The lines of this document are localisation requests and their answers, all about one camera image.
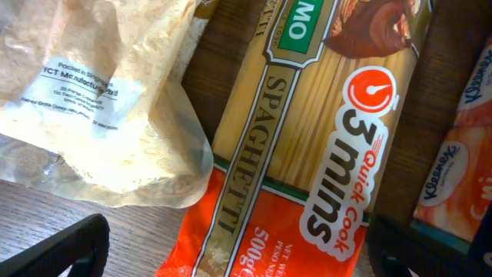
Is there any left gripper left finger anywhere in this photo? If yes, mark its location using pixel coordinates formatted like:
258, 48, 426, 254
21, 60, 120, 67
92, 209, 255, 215
1, 213, 110, 277

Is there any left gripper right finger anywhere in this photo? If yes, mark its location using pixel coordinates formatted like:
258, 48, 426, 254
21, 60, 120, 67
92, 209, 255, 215
366, 215, 491, 277

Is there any blue Kleenex tissue pack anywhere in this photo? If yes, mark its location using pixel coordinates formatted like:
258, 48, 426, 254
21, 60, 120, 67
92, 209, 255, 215
413, 38, 491, 242

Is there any beige powder pouch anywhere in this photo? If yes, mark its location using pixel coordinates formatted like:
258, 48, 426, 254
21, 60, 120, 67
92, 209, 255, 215
1, 0, 214, 208

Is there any orange spaghetti packet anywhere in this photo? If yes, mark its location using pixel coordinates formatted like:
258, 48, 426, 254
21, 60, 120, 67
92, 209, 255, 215
158, 0, 434, 276

